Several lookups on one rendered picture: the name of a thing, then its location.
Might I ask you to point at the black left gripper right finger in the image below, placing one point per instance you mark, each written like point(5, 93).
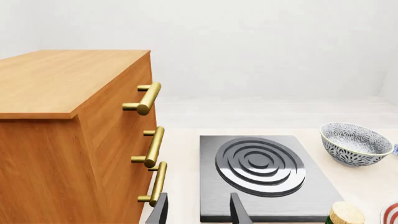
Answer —
point(237, 212)

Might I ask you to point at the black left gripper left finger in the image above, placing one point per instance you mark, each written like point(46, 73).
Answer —
point(160, 212)

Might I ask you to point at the flat black stove plate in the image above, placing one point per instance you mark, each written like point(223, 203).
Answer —
point(261, 177)

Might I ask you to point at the green bottle with cork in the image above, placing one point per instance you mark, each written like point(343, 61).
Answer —
point(345, 213)

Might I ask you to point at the wooden cabinet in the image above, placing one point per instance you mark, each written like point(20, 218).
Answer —
point(62, 140)

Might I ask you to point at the patterned grey white bowl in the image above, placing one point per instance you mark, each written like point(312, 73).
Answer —
point(354, 147)

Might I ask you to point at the plate with red rings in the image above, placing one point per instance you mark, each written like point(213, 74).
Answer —
point(391, 214)

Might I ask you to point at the small blue white object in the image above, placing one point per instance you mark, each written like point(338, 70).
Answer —
point(396, 150)

